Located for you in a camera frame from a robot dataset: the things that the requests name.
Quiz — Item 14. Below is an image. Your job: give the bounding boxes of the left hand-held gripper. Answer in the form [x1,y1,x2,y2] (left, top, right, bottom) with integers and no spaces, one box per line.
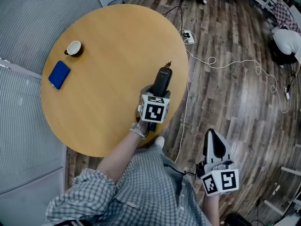
[137,84,171,132]

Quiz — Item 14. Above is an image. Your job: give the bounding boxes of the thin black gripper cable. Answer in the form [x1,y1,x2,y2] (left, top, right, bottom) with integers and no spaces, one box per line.
[163,163,197,177]

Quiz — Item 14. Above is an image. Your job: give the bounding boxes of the white power strip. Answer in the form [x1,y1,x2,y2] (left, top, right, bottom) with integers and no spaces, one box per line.
[180,29,197,45]

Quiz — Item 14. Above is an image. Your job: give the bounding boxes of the thin white cable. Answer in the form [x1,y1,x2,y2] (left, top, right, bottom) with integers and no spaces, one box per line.
[174,79,191,164]

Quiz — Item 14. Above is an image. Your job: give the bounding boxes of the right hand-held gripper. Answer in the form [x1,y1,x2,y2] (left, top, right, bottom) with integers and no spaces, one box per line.
[196,128,240,197]

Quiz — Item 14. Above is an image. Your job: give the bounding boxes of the long white looped cable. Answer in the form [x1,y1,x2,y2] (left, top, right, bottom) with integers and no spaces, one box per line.
[185,48,292,114]

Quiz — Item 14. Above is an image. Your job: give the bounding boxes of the person's left forearm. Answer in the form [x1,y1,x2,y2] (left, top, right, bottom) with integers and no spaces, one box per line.
[96,127,148,184]

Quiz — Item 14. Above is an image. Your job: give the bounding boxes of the black telephone handset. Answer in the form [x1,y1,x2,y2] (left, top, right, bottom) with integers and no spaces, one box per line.
[150,61,173,97]

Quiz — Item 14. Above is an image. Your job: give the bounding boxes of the black floor cable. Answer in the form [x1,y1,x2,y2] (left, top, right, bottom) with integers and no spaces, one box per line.
[162,5,184,34]

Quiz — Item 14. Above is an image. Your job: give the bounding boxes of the white cup with dark outside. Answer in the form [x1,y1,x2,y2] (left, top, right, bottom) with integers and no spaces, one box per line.
[64,40,83,57]

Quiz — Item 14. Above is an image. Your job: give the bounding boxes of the person's right forearm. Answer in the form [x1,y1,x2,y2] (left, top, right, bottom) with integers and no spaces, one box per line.
[201,194,221,226]

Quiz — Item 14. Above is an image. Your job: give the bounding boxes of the checked shirt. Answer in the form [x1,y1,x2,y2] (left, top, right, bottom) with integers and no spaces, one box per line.
[43,145,214,226]

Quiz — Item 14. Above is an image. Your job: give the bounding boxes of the white shoe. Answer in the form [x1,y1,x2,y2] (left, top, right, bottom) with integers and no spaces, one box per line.
[153,136,166,148]

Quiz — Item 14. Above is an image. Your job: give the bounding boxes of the checked cloth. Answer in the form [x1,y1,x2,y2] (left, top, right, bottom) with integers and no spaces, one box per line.
[269,0,301,34]

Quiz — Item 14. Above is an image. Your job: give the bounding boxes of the round wooden table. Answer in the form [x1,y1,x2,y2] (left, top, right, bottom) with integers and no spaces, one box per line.
[40,4,190,158]

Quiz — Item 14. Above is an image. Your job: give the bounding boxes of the blue notebook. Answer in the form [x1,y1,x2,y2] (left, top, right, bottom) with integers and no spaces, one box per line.
[48,60,71,90]

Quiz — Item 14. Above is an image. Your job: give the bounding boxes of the white beaded bracelet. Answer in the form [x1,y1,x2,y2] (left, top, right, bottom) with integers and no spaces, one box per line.
[129,128,146,140]

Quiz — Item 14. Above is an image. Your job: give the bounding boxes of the white furniture frame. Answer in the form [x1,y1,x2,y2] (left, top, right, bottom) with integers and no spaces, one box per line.
[262,165,301,218]

